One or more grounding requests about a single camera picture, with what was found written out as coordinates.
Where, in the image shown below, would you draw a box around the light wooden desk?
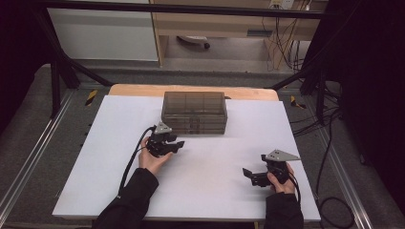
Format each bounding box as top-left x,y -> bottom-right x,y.
149,0 -> 329,71

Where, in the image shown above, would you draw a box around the black floor cables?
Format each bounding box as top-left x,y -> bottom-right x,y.
288,92 -> 356,229

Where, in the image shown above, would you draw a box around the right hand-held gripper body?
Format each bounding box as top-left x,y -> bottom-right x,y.
250,149 -> 302,188

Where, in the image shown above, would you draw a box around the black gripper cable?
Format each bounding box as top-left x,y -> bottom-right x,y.
286,171 -> 303,205
117,125 -> 158,198

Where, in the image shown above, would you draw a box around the yellow black tape strip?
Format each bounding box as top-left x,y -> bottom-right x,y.
289,94 -> 308,111
84,89 -> 98,107

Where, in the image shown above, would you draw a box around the white power strip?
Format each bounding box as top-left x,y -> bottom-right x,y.
269,0 -> 296,10

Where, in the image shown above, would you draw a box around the white cabinet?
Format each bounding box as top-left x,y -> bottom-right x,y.
47,8 -> 160,62

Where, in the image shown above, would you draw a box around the grey office chair base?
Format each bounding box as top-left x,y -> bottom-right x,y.
176,34 -> 211,50

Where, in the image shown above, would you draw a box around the black curtain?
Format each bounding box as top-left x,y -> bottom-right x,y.
309,0 -> 405,218
0,0 -> 53,130

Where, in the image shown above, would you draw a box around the light wooden table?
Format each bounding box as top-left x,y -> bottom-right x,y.
108,83 -> 280,102

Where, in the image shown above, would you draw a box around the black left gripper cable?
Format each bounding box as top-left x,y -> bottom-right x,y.
117,125 -> 158,198

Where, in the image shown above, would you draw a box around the white table board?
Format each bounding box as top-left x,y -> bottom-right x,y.
52,94 -> 322,222

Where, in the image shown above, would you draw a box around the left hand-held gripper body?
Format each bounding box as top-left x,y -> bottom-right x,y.
146,120 -> 175,158

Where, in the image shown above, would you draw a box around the smoky transparent drawer box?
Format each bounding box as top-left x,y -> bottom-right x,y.
160,91 -> 228,135

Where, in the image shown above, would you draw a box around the black metal stand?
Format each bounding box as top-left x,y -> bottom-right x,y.
270,58 -> 344,126
33,9 -> 115,119

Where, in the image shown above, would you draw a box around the hanging cable bundle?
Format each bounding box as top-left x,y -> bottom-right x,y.
261,13 -> 311,73

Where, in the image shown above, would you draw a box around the aluminium floor rail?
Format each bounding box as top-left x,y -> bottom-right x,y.
306,94 -> 374,229
0,90 -> 76,218

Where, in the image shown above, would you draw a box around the person's left hand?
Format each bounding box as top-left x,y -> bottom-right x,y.
138,135 -> 174,177

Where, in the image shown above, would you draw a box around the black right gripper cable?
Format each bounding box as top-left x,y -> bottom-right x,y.
286,171 -> 303,205

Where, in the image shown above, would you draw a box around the person's right hand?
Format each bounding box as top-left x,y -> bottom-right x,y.
266,161 -> 297,196

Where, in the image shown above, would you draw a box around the black metal crossbar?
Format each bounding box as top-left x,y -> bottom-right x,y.
37,0 -> 327,20

